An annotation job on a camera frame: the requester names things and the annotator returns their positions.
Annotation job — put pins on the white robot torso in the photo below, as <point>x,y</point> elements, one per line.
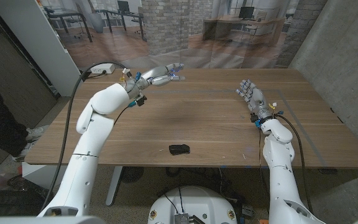
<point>194,202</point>

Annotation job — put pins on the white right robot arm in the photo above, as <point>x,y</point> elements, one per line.
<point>280,174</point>

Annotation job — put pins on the black round fan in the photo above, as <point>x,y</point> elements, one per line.
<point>131,174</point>

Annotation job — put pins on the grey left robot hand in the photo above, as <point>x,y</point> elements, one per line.
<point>157,76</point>

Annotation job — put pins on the printed office backdrop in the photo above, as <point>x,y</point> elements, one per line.
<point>166,31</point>

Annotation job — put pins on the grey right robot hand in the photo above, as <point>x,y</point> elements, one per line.
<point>256,98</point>

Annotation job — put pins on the dark brown door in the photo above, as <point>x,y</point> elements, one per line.
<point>11,77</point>

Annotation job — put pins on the white power strip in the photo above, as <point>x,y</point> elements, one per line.
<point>102,68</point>

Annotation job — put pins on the white sneaker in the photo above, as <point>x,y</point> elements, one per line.
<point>35,133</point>
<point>23,152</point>

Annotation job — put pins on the orange flat item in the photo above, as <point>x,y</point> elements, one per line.
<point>263,222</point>

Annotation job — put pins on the white low box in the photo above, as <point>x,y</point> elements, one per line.
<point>39,174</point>

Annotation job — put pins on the silver finned module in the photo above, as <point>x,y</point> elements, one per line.
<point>181,218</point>

